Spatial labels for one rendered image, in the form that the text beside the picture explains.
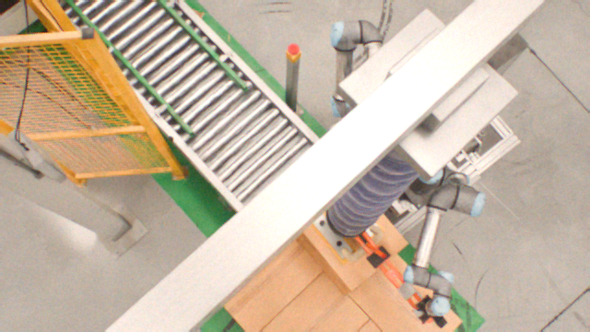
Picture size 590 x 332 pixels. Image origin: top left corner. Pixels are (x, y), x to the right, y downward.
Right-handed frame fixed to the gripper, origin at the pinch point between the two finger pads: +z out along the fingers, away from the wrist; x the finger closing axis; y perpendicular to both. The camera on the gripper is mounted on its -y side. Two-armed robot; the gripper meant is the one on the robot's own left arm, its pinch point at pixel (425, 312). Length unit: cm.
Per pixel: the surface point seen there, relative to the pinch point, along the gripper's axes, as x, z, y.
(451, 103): 2, -175, 54
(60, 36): 57, -89, 177
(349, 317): 25, 66, 17
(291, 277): 36, 66, 58
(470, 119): -3, -167, 49
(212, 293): 64, -185, 53
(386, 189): 7, -114, 52
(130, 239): 106, 119, 153
